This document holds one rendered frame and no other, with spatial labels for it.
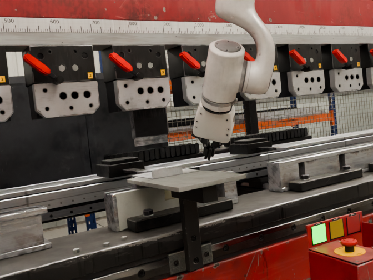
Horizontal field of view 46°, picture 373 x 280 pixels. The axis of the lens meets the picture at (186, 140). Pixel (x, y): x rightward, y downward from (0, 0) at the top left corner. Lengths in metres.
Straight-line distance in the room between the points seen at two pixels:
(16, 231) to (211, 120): 0.53
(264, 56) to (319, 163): 0.63
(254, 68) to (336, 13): 0.68
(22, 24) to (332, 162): 1.08
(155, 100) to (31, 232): 0.44
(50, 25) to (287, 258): 0.88
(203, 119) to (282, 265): 0.48
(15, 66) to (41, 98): 4.33
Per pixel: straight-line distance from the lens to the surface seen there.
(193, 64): 1.20
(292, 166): 1.48
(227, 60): 1.01
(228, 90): 1.05
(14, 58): 5.40
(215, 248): 1.16
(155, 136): 1.20
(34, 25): 1.09
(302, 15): 1.55
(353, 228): 1.30
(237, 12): 1.02
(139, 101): 1.14
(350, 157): 1.69
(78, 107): 1.08
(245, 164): 1.68
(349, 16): 1.73
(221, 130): 1.13
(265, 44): 1.03
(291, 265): 1.34
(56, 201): 1.36
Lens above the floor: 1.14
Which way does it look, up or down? 3 degrees down
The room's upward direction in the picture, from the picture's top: 6 degrees counter-clockwise
